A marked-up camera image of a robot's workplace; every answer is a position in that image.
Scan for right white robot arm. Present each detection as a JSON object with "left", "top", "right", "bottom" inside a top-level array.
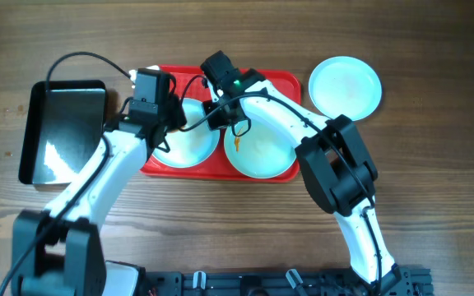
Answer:
[{"left": 200, "top": 51, "right": 397, "bottom": 295}]

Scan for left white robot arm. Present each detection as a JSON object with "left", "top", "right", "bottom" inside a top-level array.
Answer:
[{"left": 0, "top": 68, "right": 186, "bottom": 295}]

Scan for black metal tray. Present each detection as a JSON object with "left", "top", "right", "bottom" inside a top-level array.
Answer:
[{"left": 18, "top": 80, "right": 108, "bottom": 185}]

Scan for white plate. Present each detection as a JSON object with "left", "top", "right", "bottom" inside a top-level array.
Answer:
[
  {"left": 151, "top": 97, "right": 221, "bottom": 169},
  {"left": 308, "top": 56, "right": 383, "bottom": 121},
  {"left": 224, "top": 120, "right": 296, "bottom": 179}
]

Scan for red plastic tray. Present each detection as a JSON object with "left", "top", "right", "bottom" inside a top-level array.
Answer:
[{"left": 141, "top": 64, "right": 301, "bottom": 183}]

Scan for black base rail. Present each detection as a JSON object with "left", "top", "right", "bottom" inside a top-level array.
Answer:
[{"left": 146, "top": 266, "right": 435, "bottom": 296}]

